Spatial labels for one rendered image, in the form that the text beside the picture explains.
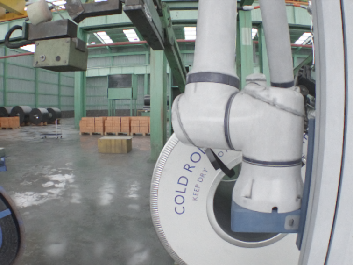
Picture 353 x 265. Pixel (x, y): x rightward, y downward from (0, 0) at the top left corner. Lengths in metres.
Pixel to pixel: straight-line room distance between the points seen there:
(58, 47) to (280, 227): 1.03
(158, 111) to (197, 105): 5.31
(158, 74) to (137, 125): 6.24
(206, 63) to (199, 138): 0.20
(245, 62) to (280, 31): 5.25
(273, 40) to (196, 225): 1.01
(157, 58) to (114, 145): 2.84
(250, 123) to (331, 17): 0.28
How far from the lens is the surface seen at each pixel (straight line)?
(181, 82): 2.27
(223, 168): 1.29
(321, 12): 0.51
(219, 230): 1.43
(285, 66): 0.87
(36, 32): 1.25
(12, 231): 1.51
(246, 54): 6.13
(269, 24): 0.85
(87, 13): 1.18
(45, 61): 1.14
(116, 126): 12.35
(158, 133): 5.96
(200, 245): 1.48
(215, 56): 0.67
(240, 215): 0.59
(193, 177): 1.31
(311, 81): 1.26
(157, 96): 5.94
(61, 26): 1.18
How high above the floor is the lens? 1.27
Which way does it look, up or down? 5 degrees down
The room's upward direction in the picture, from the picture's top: straight up
